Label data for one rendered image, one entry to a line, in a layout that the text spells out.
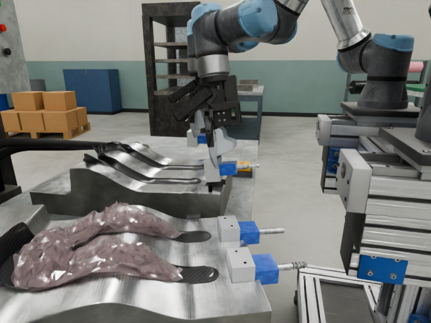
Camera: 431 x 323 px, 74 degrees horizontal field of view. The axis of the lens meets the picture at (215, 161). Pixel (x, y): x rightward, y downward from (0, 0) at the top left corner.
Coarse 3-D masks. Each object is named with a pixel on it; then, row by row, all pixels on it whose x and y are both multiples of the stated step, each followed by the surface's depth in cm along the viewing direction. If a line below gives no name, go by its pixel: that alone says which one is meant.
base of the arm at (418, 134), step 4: (428, 108) 53; (428, 112) 53; (424, 116) 54; (428, 116) 52; (420, 120) 55; (424, 120) 53; (428, 120) 52; (420, 124) 54; (424, 124) 53; (428, 124) 52; (416, 128) 56; (420, 128) 53; (424, 128) 52; (428, 128) 51; (416, 132) 55; (420, 132) 53; (424, 132) 52; (428, 132) 51; (416, 136) 55; (420, 136) 53; (424, 136) 52; (428, 136) 51; (424, 140) 52; (428, 140) 51
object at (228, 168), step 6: (204, 162) 69; (210, 162) 69; (222, 162) 71; (228, 162) 70; (234, 162) 70; (210, 168) 69; (222, 168) 69; (228, 168) 68; (234, 168) 68; (240, 168) 70; (246, 168) 69; (252, 168) 69; (210, 174) 69; (216, 174) 69; (222, 174) 69; (228, 174) 69; (234, 174) 69; (210, 180) 69; (216, 180) 69
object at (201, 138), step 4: (188, 132) 97; (196, 132) 97; (188, 136) 98; (192, 136) 98; (196, 136) 97; (200, 136) 98; (204, 136) 97; (188, 140) 98; (192, 140) 98; (196, 140) 98; (200, 140) 98; (204, 140) 98; (188, 144) 99; (192, 144) 98; (196, 144) 98
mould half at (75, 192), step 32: (128, 160) 80; (160, 160) 89; (192, 160) 90; (224, 160) 89; (32, 192) 74; (64, 192) 74; (96, 192) 71; (128, 192) 69; (160, 192) 68; (192, 192) 67; (224, 192) 73
